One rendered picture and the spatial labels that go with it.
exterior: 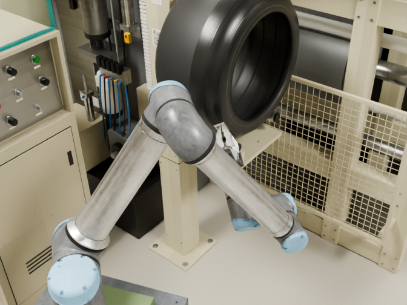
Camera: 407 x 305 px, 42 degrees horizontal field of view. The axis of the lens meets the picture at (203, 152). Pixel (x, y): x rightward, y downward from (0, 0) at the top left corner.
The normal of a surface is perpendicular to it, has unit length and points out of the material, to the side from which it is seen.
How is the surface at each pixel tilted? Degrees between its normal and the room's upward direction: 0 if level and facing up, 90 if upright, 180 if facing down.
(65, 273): 4
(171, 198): 90
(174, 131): 63
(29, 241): 90
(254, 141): 0
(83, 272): 4
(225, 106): 92
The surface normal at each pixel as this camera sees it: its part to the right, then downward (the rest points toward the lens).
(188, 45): -0.56, 0.01
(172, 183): -0.62, 0.47
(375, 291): -0.02, -0.80
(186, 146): -0.22, 0.35
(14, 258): 0.78, 0.36
